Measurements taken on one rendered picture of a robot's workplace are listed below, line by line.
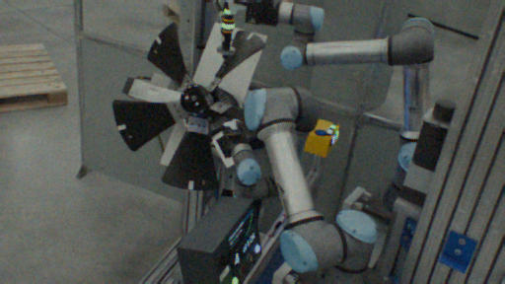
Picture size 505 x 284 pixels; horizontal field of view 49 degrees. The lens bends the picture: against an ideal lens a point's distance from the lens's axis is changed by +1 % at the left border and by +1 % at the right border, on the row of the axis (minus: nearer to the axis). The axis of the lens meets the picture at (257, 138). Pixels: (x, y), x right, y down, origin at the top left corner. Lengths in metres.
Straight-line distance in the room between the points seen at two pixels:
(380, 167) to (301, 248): 1.48
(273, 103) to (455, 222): 0.59
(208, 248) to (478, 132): 0.73
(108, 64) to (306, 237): 2.17
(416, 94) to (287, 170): 0.64
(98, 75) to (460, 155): 2.43
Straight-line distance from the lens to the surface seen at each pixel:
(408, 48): 1.81
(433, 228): 1.64
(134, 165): 3.60
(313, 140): 2.35
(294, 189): 1.52
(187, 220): 2.72
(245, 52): 2.20
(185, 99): 2.20
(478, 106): 1.46
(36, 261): 3.29
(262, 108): 1.57
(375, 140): 2.83
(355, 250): 1.55
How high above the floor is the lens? 2.19
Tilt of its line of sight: 30 degrees down
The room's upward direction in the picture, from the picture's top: 7 degrees clockwise
